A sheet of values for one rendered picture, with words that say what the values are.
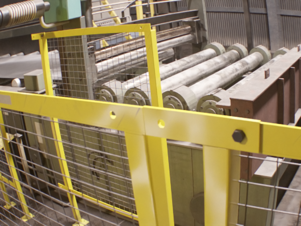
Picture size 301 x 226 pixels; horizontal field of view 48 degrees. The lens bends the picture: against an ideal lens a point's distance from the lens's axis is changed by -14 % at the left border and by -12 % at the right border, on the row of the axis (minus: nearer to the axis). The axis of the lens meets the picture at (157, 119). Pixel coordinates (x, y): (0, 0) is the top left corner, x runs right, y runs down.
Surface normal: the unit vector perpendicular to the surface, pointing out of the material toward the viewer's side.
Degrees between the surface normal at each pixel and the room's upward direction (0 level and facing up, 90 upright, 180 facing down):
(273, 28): 90
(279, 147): 90
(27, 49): 90
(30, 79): 90
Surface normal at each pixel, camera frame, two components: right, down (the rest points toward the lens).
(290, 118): -0.56, 0.33
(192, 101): 0.76, -0.16
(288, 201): -0.10, -0.94
